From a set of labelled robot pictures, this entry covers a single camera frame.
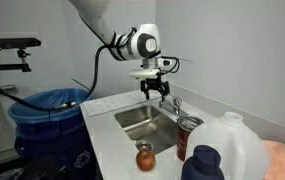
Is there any grey plastic bag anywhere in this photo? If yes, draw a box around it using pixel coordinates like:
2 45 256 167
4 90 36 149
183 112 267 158
0 167 25 180

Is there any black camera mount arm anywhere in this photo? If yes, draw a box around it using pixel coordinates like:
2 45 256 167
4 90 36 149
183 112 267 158
0 48 33 73

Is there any stainless steel sink basin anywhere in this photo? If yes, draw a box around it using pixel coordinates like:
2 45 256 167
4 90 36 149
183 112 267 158
114 104 183 156

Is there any red apple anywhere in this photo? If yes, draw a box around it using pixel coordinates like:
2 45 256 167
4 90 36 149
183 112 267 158
135 148 156 172

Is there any navy recycling bin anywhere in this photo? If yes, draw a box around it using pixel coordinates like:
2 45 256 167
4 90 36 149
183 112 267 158
13 113 98 180

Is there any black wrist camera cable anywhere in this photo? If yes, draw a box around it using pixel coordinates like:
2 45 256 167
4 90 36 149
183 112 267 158
160 55 181 75

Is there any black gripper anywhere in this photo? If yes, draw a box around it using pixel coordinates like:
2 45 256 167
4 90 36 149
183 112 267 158
140 78 170 103

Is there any chrome sink faucet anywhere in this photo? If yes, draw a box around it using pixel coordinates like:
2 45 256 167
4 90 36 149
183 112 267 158
158 95 190 118

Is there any white brick pattern mat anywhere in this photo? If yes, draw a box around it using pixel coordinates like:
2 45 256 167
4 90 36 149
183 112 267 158
83 88 163 118

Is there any translucent plastic gallon jug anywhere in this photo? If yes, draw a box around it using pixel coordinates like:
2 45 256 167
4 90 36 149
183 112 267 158
185 111 271 180

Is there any dark red tumbler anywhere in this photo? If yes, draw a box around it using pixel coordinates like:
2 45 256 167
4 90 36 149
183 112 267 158
176 115 205 162

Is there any blue plastic bin liner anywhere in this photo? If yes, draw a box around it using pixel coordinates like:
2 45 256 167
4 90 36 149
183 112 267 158
7 87 93 125

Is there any dark blue bottle cap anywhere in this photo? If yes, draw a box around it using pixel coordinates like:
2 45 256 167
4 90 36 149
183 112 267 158
180 144 225 180

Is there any black bar camera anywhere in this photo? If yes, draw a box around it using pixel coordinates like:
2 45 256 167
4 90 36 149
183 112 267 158
0 37 42 49

